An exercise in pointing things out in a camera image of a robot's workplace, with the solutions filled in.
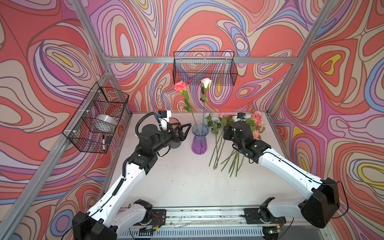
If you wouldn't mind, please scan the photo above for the blue purple glass vase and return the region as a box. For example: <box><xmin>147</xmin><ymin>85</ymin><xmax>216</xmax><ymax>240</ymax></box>
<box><xmin>192</xmin><ymin>123</ymin><xmax>209</xmax><ymax>155</ymax></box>

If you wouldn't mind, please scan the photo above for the silver tape roll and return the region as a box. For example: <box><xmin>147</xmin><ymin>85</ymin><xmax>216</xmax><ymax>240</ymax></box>
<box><xmin>96</xmin><ymin>114</ymin><xmax>118</xmax><ymax>126</ymax></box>

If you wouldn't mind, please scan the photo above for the left wire basket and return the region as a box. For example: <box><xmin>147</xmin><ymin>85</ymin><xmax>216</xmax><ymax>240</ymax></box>
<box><xmin>63</xmin><ymin>83</ymin><xmax>129</xmax><ymax>154</ymax></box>

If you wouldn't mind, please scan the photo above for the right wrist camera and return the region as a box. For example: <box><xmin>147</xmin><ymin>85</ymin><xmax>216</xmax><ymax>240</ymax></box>
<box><xmin>237</xmin><ymin>112</ymin><xmax>246</xmax><ymax>121</ymax></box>

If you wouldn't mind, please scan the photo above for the wire basket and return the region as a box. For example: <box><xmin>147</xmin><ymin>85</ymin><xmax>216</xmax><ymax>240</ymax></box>
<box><xmin>63</xmin><ymin>83</ymin><xmax>129</xmax><ymax>154</ymax></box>
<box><xmin>173</xmin><ymin>50</ymin><xmax>238</xmax><ymax>86</ymax></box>

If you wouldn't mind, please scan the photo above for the white rose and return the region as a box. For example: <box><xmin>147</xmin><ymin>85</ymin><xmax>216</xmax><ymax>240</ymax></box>
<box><xmin>200</xmin><ymin>78</ymin><xmax>212</xmax><ymax>115</ymax></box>

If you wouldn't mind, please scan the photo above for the red grey glass vase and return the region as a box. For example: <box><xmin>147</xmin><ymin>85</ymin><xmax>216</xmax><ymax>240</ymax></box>
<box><xmin>170</xmin><ymin>117</ymin><xmax>182</xmax><ymax>149</ymax></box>

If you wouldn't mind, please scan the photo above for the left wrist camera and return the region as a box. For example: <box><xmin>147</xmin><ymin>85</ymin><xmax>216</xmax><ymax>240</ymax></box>
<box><xmin>157</xmin><ymin>110</ymin><xmax>172</xmax><ymax>130</ymax></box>

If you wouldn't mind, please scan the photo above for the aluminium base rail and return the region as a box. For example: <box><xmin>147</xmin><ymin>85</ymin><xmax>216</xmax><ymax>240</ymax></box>
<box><xmin>116</xmin><ymin>204</ymin><xmax>331</xmax><ymax>240</ymax></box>

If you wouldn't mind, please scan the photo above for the bunch of artificial flowers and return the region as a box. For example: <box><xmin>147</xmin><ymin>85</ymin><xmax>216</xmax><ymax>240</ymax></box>
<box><xmin>204</xmin><ymin>111</ymin><xmax>265</xmax><ymax>176</ymax></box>

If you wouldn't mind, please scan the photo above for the back wire basket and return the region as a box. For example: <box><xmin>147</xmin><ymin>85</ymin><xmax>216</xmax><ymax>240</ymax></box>
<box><xmin>173</xmin><ymin>50</ymin><xmax>238</xmax><ymax>86</ymax></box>

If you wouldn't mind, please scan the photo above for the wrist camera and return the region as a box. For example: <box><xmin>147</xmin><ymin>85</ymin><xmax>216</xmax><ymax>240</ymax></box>
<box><xmin>157</xmin><ymin>110</ymin><xmax>172</xmax><ymax>130</ymax></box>
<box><xmin>237</xmin><ymin>112</ymin><xmax>246</xmax><ymax>121</ymax></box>

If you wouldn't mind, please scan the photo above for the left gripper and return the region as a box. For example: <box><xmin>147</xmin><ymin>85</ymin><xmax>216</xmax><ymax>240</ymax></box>
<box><xmin>149</xmin><ymin>122</ymin><xmax>191</xmax><ymax>156</ymax></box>

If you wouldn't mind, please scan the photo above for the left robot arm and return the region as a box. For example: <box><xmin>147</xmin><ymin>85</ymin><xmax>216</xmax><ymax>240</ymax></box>
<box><xmin>71</xmin><ymin>111</ymin><xmax>192</xmax><ymax>240</ymax></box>

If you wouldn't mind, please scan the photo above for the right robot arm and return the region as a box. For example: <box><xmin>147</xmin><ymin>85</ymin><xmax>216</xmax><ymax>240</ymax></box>
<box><xmin>224</xmin><ymin>121</ymin><xmax>340</xmax><ymax>229</ymax></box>

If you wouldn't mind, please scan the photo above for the pink rose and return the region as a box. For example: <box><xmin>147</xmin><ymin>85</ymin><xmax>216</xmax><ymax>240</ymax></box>
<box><xmin>174</xmin><ymin>81</ymin><xmax>197</xmax><ymax>124</ymax></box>

